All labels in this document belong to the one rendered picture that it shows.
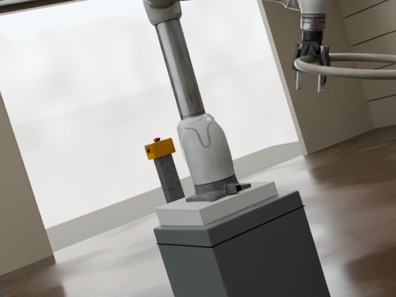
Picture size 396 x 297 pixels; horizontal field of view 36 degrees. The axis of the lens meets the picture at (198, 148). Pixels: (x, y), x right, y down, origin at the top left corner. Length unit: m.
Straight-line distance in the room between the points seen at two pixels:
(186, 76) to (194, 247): 0.67
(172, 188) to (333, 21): 8.16
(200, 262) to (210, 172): 0.31
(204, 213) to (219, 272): 0.20
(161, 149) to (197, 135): 1.01
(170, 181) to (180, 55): 0.98
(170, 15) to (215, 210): 0.76
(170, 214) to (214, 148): 0.29
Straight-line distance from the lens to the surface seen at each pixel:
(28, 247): 7.98
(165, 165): 3.14
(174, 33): 2.34
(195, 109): 2.33
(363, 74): 1.97
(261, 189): 2.15
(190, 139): 2.13
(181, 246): 2.14
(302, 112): 10.14
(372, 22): 10.73
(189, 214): 2.07
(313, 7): 2.28
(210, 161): 2.11
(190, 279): 2.17
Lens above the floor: 1.15
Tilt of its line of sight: 3 degrees down
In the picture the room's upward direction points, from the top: 17 degrees counter-clockwise
